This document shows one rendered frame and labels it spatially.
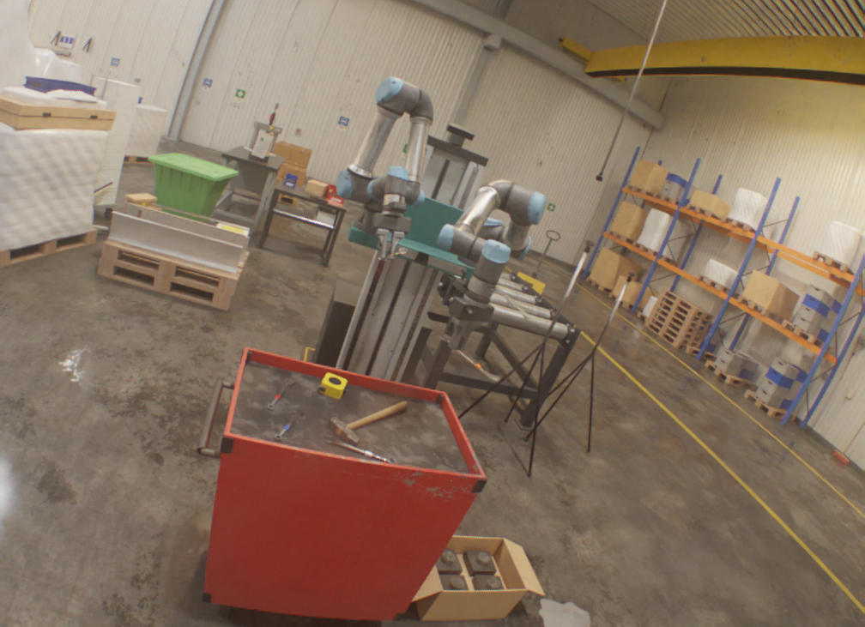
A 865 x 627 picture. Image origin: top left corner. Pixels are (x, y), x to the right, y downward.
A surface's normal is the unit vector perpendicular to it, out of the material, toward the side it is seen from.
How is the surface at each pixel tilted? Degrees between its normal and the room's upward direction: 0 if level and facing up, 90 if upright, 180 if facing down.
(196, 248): 90
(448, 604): 90
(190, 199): 106
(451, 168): 90
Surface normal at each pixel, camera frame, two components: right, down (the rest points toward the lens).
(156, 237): 0.25, 0.39
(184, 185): 0.00, 0.57
